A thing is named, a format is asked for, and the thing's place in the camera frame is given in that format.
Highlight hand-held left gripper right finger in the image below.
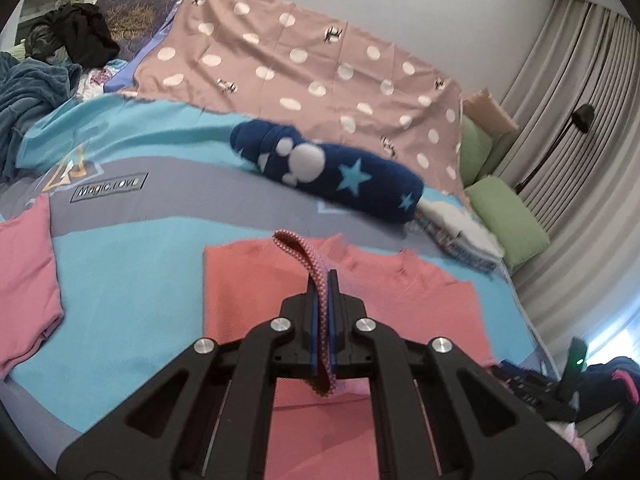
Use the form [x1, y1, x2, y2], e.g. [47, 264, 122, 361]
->
[327, 271, 586, 480]

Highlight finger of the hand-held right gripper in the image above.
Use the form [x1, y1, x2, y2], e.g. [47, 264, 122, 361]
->
[492, 360, 577, 422]

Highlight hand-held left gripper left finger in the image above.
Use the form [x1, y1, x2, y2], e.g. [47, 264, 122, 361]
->
[56, 294, 322, 480]

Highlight coral ribbed garment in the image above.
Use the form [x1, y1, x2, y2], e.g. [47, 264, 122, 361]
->
[202, 230, 498, 480]

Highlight black clothes pile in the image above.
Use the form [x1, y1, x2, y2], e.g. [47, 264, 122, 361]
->
[25, 2, 121, 68]

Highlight dark blue pink-trimmed cloth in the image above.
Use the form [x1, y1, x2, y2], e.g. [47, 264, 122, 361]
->
[580, 356, 640, 413]

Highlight patterned folded garment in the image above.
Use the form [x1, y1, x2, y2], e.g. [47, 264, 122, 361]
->
[435, 240, 498, 274]
[410, 215, 481, 261]

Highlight grey curtains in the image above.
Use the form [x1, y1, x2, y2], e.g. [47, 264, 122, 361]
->
[495, 0, 640, 361]

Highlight navy star print blanket roll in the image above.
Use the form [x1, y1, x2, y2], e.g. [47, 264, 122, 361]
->
[230, 120, 426, 226]

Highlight green pillow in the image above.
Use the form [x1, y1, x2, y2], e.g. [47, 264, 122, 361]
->
[465, 176, 551, 273]
[457, 115, 511, 186]

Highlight white folded garment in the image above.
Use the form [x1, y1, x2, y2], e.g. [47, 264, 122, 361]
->
[417, 199, 503, 257]

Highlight blue grey printed bedsheet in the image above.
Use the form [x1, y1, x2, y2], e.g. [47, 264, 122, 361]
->
[0, 95, 556, 461]

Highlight black floor lamp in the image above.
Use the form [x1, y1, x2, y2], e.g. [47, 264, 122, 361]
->
[515, 104, 596, 193]

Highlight pink polka dot blanket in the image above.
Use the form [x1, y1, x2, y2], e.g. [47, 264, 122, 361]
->
[132, 0, 466, 196]

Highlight beige pillow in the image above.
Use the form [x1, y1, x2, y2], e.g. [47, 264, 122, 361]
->
[462, 89, 521, 136]

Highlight pink garment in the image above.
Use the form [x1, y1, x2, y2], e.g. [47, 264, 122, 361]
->
[0, 192, 66, 378]

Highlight floral printed cloth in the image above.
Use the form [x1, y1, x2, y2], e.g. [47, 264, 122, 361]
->
[75, 57, 136, 102]

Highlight purple tree-print pillow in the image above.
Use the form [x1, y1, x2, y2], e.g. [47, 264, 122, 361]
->
[95, 0, 193, 68]

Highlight blue fleece blanket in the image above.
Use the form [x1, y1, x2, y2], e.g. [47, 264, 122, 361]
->
[0, 52, 83, 176]

